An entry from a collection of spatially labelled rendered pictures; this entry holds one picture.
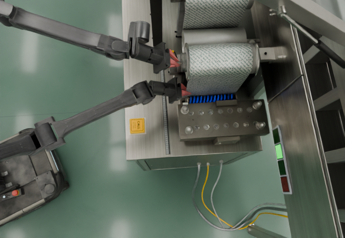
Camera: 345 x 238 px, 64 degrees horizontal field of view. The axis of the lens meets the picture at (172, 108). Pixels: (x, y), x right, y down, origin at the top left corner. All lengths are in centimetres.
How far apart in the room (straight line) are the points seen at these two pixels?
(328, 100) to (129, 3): 118
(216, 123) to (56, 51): 180
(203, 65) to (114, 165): 143
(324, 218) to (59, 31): 98
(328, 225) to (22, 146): 99
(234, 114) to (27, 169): 148
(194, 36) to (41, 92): 170
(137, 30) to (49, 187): 137
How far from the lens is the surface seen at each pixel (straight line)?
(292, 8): 52
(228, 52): 106
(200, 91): 122
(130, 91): 108
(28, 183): 219
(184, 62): 105
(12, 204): 223
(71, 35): 98
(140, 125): 134
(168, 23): 159
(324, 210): 94
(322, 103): 88
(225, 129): 125
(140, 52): 93
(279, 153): 113
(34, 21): 103
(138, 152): 134
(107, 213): 227
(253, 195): 233
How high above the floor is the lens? 223
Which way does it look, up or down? 74 degrees down
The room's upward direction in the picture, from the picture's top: 6 degrees clockwise
